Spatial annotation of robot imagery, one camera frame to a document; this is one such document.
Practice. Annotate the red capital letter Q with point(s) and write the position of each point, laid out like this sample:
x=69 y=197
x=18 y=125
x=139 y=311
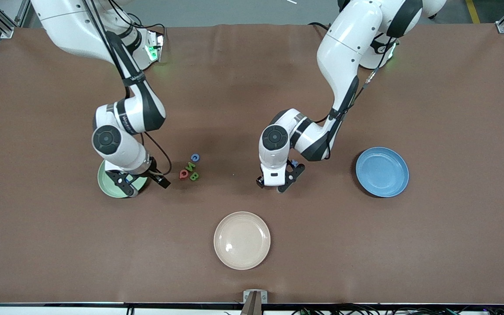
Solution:
x=181 y=175

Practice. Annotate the green capital letter N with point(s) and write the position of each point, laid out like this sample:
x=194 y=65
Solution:
x=190 y=166

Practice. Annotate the green capital letter B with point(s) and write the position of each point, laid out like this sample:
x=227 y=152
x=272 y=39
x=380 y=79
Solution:
x=194 y=176

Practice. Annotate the blue capital letter G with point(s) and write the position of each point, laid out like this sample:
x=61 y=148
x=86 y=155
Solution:
x=192 y=157

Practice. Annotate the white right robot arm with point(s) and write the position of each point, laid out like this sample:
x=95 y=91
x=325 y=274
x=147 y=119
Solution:
x=72 y=26

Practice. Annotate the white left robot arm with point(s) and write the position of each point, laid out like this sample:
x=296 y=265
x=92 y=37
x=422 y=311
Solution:
x=344 y=48

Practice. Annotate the light green plate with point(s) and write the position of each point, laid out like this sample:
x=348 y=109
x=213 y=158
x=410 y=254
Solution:
x=105 y=186

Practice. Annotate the beige plate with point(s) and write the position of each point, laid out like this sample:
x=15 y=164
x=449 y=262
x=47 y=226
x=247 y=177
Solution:
x=242 y=240

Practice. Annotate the brown table cover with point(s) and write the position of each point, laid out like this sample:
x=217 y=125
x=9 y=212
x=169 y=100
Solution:
x=234 y=109

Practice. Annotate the blue plate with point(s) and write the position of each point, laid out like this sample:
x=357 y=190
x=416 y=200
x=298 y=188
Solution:
x=383 y=173

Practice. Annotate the office chair caster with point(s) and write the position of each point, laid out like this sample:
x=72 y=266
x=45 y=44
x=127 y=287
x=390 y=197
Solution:
x=432 y=16

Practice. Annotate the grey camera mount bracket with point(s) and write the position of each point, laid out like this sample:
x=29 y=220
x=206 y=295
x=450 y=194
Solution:
x=255 y=297

